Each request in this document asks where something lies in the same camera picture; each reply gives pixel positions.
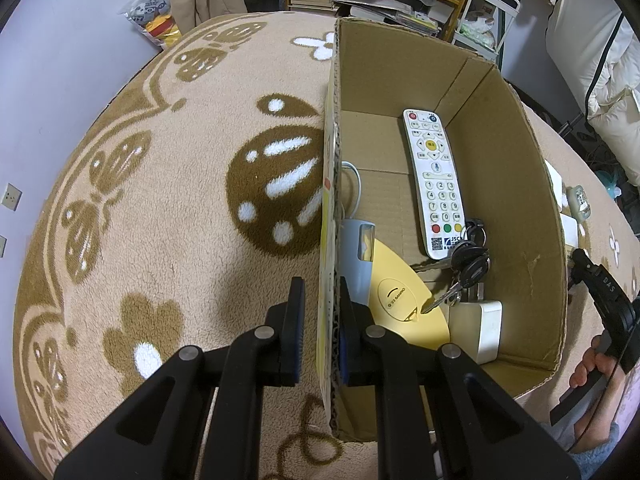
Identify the white looped cable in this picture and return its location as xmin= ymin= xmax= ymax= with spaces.
xmin=339 ymin=160 xmax=364 ymax=221

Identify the person's right hand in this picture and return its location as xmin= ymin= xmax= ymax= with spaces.
xmin=569 ymin=335 xmax=626 ymax=453

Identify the white folded mattress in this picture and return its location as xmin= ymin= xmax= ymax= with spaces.
xmin=546 ymin=0 xmax=639 ymax=185

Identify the light blue power bank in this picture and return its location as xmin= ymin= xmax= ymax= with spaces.
xmin=338 ymin=219 xmax=375 ymax=306

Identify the white rectangular charger block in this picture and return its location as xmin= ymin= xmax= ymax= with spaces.
xmin=449 ymin=300 xmax=502 ymax=365

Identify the black key bunch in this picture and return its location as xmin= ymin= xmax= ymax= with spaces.
xmin=410 ymin=218 xmax=490 ymax=314

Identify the brown cardboard box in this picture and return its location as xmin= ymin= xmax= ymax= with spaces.
xmin=316 ymin=18 xmax=567 ymax=442

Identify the small white packet on carpet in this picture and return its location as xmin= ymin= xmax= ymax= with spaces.
xmin=546 ymin=160 xmax=579 ymax=248

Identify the white metal cart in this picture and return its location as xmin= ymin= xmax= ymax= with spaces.
xmin=452 ymin=0 xmax=521 ymax=63

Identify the small green white case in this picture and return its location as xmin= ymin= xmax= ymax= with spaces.
xmin=566 ymin=185 xmax=591 ymax=224

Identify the white remote control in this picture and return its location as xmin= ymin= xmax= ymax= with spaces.
xmin=402 ymin=108 xmax=465 ymax=260

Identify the plush toy bag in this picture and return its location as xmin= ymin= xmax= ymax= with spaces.
xmin=120 ymin=0 xmax=181 ymax=50

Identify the yellow round plastic disc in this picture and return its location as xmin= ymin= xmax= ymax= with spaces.
xmin=369 ymin=240 xmax=450 ymax=350

